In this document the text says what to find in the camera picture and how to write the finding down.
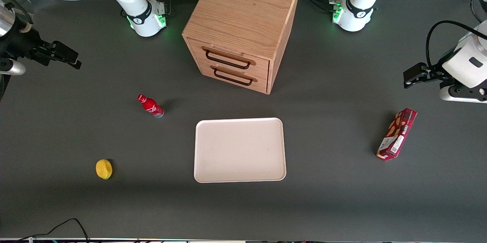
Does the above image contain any wooden two-drawer cabinet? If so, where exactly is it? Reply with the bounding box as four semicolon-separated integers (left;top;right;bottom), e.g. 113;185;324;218
182;0;301;95

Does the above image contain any black lower drawer handle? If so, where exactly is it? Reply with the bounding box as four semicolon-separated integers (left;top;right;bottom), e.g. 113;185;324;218
210;65;258;86

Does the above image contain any white rectangular tray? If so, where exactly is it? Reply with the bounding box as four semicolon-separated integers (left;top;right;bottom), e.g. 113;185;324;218
194;118;287;184

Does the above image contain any black drawer handle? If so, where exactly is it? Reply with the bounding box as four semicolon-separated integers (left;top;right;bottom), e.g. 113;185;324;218
210;65;258;86
202;46;256;70

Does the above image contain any yellow lemon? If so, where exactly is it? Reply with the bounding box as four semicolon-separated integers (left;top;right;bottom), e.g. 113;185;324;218
95;159;113;180

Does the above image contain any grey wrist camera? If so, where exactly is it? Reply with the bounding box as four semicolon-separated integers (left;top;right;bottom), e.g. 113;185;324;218
0;58;27;76
439;83;487;104

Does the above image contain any black cable at table edge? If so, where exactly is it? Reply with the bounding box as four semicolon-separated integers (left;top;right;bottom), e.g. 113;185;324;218
15;218;90;243

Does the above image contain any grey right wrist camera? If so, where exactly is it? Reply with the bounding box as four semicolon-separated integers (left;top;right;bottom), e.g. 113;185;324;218
0;58;27;76

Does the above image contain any black upper drawer handle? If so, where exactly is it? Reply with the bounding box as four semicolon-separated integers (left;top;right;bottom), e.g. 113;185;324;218
202;46;256;70

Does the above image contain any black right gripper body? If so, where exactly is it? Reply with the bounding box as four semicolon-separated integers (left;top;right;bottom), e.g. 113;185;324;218
0;26;54;65

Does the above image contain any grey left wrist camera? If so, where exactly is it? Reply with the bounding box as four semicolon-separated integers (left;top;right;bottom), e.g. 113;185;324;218
439;83;487;104

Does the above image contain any red coke bottle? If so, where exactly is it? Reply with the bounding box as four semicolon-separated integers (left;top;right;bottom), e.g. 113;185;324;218
137;94;165;118

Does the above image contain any red snack box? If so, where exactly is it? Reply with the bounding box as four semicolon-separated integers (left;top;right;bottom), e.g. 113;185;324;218
376;108;418;161

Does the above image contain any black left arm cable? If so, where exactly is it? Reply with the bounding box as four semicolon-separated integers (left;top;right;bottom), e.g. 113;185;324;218
425;20;487;69

